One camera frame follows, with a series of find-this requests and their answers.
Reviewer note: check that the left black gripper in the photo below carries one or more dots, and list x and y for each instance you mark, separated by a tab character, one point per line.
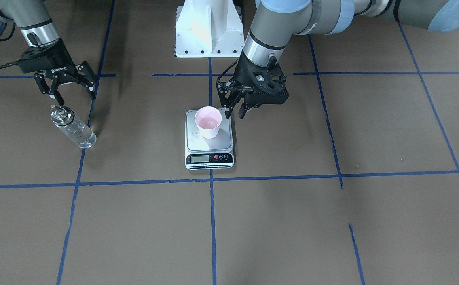
242	73

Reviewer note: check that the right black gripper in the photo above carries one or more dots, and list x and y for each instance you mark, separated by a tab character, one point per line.
62	67

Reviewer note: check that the pink plastic cup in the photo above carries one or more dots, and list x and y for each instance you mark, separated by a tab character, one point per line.
208	120

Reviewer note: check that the clear glass sauce bottle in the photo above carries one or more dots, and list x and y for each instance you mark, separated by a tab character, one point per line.
68	122

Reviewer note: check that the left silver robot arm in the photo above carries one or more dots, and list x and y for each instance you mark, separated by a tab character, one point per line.
276	21

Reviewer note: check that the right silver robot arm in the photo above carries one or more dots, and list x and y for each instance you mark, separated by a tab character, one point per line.
37	27

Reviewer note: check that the digital kitchen scale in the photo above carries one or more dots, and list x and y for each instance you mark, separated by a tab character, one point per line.
203	153

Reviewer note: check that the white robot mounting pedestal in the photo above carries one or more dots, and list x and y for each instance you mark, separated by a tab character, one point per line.
209	28

